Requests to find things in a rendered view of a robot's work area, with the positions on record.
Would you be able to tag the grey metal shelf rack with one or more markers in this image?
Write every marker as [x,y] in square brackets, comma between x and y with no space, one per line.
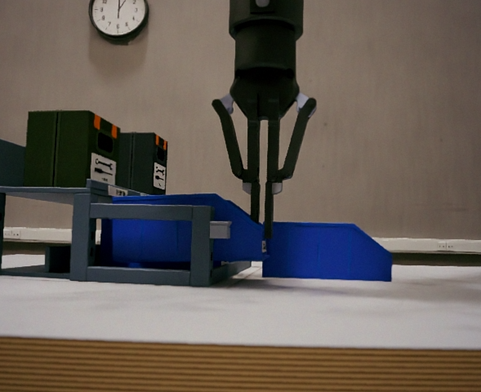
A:
[77,262]

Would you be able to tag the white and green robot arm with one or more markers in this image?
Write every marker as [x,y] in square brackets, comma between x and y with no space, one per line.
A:
[287,13]

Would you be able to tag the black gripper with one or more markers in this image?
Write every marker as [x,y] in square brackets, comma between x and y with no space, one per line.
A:
[264,89]

